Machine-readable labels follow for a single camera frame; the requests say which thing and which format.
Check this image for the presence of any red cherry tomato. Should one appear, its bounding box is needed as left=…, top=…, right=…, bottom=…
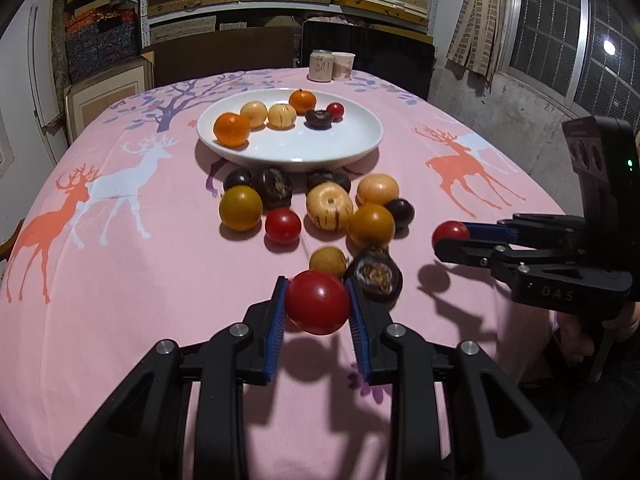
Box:
left=326, top=102, right=345, bottom=122
left=285, top=270, right=350, bottom=336
left=432, top=220, right=471, bottom=247
left=265, top=207, right=302, bottom=245

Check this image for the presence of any dark purple plum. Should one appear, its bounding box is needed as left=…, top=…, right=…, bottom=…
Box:
left=224, top=168, right=253, bottom=191
left=385, top=198, right=416, bottom=229

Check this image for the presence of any orange yellow plum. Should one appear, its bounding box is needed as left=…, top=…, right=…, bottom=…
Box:
left=347, top=204, right=396, bottom=247

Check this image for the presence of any pale orange round fruit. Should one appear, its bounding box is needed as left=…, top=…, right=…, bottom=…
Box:
left=356, top=174, right=400, bottom=206

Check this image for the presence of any small brown longan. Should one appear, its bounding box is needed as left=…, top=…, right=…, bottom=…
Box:
left=309, top=246, right=349, bottom=278

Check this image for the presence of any striped pepino melon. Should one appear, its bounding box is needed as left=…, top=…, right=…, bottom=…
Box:
left=306, top=182, right=355, bottom=232

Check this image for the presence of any olive yellow plum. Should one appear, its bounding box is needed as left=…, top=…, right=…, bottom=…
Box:
left=219, top=185, right=262, bottom=232

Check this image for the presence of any small mandarin orange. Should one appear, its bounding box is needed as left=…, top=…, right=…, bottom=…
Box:
left=288, top=89, right=317, bottom=116

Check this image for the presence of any pale yellow round fruit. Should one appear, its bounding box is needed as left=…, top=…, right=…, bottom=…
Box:
left=268, top=103, right=297, bottom=130

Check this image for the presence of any yellow round pear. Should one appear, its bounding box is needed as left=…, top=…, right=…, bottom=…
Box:
left=240, top=101, right=268, bottom=129

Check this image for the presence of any large orange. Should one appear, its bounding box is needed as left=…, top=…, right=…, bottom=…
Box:
left=213, top=113, right=250, bottom=148

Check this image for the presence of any person's right hand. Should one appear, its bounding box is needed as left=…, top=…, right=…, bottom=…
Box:
left=555, top=302, right=639, bottom=362

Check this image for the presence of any right window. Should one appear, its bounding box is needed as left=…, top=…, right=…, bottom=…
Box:
left=504, top=0, right=639, bottom=131

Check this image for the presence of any beige hanging curtain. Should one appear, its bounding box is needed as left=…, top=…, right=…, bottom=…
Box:
left=447, top=0, right=506, bottom=84

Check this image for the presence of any black chair back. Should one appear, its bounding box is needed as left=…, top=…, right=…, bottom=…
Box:
left=300, top=20, right=435, bottom=100

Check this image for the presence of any wooden chair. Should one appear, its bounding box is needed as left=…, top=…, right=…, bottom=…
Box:
left=0, top=220, right=24, bottom=261

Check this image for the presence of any white oval plate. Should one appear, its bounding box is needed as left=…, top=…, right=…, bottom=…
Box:
left=196, top=88, right=384, bottom=172

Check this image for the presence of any framed cardboard panel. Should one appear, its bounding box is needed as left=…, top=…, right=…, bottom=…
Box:
left=64, top=55, right=154, bottom=143

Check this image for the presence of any dark brown chair back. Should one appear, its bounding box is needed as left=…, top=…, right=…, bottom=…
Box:
left=143, top=27, right=295, bottom=87

